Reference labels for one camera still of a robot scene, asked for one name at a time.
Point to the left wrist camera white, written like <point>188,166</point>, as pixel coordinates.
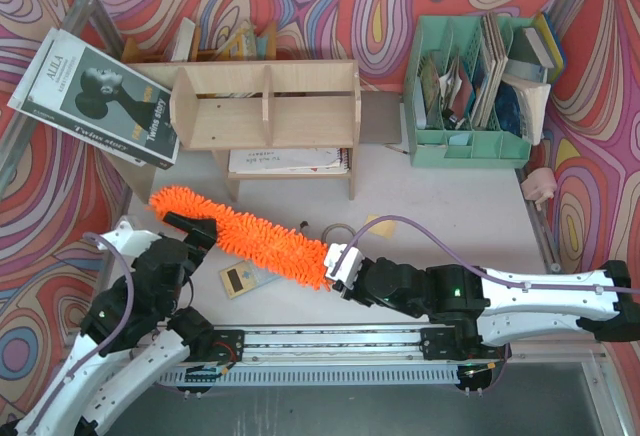
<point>128,238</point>

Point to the yellow sticky note pad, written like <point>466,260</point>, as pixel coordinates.
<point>383,229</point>

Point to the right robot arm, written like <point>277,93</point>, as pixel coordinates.
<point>487,308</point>

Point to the blue yellow book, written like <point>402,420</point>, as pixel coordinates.
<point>538,44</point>

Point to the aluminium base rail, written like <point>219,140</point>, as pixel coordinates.
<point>385,344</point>

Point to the grey pocket calculator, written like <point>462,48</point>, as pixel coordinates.
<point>244,277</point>

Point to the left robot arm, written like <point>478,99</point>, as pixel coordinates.
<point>132,333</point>

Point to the green desk organizer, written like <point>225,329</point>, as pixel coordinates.
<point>450,94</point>

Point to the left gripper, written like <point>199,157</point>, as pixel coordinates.
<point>198,234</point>

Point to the orange microfiber duster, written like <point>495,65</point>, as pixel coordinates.
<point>269,246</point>

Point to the grey brown mat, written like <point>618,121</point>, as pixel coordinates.
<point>380,118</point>

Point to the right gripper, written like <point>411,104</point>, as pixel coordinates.
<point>347,288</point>

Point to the wooden bookshelf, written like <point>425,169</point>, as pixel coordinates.
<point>262,105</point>

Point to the open book beside organizer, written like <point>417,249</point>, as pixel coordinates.
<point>520,107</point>

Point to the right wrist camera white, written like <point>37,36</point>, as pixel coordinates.
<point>342,266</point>

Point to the spiral notebook on lower shelf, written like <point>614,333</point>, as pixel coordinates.
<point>290,161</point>

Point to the pencil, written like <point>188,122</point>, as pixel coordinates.
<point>397,149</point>

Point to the Twins story magazine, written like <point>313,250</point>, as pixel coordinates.
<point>92,96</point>

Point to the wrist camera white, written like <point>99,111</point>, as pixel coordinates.
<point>342,266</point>
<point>128,238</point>

